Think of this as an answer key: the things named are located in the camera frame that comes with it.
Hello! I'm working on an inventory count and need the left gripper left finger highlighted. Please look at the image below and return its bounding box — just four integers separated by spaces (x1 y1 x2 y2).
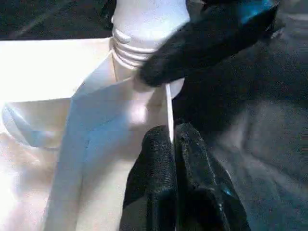
119 125 179 231

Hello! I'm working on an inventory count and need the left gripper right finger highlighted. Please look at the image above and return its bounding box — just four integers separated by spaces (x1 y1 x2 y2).
173 122 253 231

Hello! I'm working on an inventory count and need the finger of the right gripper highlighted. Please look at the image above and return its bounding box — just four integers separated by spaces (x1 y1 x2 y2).
138 0 280 88
100 0 121 30

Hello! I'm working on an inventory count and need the white plastic table leg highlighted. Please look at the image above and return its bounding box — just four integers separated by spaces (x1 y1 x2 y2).
110 0 193 68

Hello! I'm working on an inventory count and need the white plastic table top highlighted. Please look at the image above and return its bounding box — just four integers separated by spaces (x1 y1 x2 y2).
0 37 186 231

